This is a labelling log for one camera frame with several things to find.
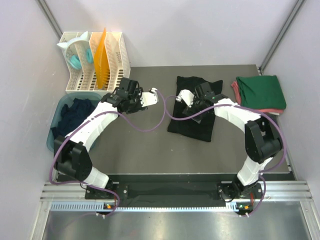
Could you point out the teal cat ear headphones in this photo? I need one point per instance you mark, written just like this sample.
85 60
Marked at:
74 59

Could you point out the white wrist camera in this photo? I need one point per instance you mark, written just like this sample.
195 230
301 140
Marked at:
149 98
185 96

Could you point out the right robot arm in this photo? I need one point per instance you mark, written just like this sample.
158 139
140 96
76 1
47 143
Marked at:
262 141

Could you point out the orange plastic folder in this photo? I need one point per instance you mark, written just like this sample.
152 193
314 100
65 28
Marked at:
101 63

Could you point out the navy blue t shirt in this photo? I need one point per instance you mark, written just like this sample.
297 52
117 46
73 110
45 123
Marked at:
72 116

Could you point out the white file organizer rack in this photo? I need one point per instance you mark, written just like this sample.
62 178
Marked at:
85 80

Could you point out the left corner aluminium post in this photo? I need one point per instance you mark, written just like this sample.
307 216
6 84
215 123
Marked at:
47 12

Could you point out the black t shirt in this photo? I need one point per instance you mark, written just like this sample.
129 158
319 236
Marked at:
189 128

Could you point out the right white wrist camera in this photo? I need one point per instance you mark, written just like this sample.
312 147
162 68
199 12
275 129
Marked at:
185 96

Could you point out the folded green t shirt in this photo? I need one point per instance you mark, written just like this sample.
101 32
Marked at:
261 92

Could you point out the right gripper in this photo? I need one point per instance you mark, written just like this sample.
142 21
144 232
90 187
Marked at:
188 110

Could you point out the folded pink t shirt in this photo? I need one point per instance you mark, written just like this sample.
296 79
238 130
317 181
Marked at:
236 90

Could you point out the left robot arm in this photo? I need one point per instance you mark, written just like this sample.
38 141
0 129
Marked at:
71 152

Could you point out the aluminium frame rail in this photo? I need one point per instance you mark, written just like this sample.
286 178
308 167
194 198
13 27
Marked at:
276 191

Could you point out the teal plastic bin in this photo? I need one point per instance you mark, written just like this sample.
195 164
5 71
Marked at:
68 99

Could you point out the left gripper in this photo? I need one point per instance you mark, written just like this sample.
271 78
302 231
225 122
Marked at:
139 107

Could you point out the corner aluminium post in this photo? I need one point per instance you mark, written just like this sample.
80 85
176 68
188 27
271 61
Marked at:
293 13
47 12

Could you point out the right corner aluminium post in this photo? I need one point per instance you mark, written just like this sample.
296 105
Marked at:
293 13

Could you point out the white cable duct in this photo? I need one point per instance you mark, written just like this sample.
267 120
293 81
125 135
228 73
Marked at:
103 207

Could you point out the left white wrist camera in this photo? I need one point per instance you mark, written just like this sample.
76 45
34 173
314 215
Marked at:
149 98

